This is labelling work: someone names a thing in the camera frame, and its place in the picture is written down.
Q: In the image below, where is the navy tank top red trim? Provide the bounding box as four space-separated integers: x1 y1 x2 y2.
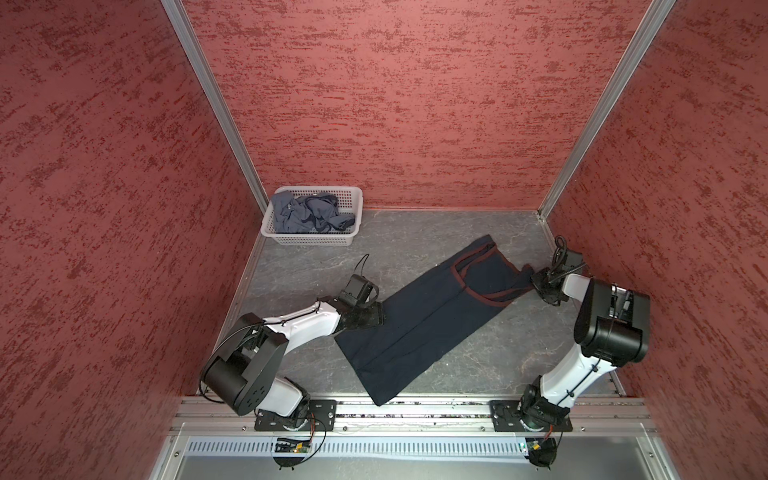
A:
335 235 534 406

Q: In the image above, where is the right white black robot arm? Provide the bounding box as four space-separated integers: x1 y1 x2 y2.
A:
518 273 651 431

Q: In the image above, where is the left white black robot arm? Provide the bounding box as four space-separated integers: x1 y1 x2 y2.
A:
199 296 385 431

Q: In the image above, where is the grey-blue tank top in basket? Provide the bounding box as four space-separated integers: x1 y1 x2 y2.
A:
271 191 356 234

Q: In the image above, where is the white plastic laundry basket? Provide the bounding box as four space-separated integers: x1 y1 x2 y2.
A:
261 186 364 247

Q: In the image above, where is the right corner aluminium profile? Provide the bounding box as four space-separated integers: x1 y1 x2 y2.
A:
537 0 676 223

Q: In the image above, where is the corner aluminium profile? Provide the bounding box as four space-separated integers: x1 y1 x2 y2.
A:
537 0 676 223
161 0 268 213

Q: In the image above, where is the left corner aluminium profile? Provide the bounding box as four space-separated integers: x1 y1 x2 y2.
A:
161 0 268 213

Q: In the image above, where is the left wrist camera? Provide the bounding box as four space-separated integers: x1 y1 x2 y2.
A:
337 274 379 309

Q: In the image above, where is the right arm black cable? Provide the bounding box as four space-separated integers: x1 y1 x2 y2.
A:
542 235 588 289

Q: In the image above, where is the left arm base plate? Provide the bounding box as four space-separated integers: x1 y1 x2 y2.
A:
254 399 338 432

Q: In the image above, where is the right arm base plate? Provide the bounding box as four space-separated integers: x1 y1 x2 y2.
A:
489 399 573 433

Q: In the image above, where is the left circuit board with wires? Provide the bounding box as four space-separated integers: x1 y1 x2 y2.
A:
272 437 313 469

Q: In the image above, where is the circuit board with wires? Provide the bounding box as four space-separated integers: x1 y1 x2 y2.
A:
272 437 313 469
527 438 559 469

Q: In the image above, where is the right circuit board with wires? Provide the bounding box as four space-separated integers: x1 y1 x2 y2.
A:
527 438 559 469

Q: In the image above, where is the aluminium front rail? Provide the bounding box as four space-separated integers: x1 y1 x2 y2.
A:
170 395 658 437

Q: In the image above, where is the white slotted cable duct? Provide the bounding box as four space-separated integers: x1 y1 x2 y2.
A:
183 436 528 463

